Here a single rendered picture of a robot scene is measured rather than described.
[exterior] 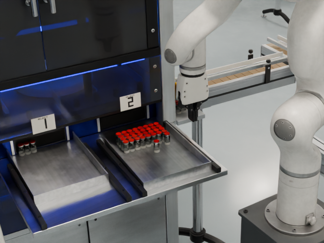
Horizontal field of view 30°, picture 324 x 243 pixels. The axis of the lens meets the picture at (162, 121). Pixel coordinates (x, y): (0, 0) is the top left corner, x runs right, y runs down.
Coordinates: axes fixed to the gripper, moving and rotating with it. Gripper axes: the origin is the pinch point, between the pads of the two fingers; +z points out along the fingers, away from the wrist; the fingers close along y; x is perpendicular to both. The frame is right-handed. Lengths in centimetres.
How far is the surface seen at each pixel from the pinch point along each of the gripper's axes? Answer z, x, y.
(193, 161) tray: 22.1, -5.2, -3.1
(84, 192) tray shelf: 22.3, -7.4, 37.6
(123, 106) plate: 9.4, -34.7, 10.0
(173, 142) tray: 22.1, -20.5, -3.2
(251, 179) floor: 110, -92, -93
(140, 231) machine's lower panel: 70, -35, 6
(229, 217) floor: 110, -68, -61
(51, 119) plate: 7, -35, 38
